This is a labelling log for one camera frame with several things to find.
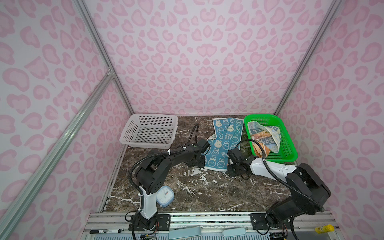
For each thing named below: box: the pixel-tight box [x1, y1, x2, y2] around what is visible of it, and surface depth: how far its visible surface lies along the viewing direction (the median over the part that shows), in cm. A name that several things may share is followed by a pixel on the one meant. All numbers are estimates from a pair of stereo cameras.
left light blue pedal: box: [168, 226, 201, 240], surface depth 69 cm
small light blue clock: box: [156, 185, 175, 208], surface depth 80 cm
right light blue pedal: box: [223, 228, 246, 238], surface depth 71 cm
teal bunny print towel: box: [204, 117, 244, 172], surface depth 106 cm
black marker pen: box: [89, 229, 122, 234], surface depth 72 cm
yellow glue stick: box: [315, 224, 335, 234], surface depth 67 cm
